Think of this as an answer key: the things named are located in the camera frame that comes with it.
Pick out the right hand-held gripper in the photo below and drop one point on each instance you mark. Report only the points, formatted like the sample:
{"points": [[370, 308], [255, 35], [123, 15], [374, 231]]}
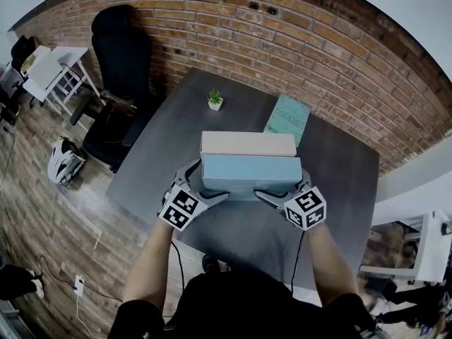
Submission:
{"points": [[306, 207]]}

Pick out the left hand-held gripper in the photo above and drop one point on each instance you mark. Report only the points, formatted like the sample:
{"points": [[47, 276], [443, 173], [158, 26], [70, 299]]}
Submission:
{"points": [[182, 207]]}

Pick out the blue box item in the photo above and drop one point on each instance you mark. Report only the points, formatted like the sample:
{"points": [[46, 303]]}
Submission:
{"points": [[251, 172]]}

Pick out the beige box item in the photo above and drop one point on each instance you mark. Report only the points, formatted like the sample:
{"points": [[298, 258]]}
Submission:
{"points": [[247, 144]]}

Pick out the teal book item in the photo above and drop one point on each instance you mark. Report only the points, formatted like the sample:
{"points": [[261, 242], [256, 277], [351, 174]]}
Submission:
{"points": [[287, 118]]}

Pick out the person's left forearm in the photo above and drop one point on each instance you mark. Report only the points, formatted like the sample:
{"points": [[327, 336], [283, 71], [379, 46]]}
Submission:
{"points": [[150, 263]]}

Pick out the person's right forearm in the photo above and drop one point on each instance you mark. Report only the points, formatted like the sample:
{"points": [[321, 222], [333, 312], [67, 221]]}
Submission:
{"points": [[330, 263]]}

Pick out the person's black shoe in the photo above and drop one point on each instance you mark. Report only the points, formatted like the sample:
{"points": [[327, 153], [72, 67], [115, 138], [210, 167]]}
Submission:
{"points": [[212, 264]]}

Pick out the small potted green plant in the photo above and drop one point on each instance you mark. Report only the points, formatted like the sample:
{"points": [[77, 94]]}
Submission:
{"points": [[214, 100]]}

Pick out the person's black shirt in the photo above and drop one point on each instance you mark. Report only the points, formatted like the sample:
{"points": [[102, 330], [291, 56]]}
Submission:
{"points": [[243, 309]]}

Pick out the black office chair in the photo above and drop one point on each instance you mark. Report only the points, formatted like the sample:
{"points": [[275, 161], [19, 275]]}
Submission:
{"points": [[121, 83]]}

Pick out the white and black bag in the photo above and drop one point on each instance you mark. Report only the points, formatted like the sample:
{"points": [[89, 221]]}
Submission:
{"points": [[63, 159]]}

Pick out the white power strip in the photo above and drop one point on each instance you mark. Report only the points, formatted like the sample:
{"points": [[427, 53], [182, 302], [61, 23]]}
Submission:
{"points": [[79, 285]]}

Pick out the white side desk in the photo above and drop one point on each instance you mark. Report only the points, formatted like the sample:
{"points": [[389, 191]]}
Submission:
{"points": [[67, 69]]}

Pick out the small black chair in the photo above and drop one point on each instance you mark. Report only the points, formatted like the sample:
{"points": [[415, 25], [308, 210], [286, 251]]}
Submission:
{"points": [[22, 53]]}

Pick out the white table with frame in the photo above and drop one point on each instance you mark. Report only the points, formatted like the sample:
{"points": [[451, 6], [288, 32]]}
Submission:
{"points": [[432, 249]]}

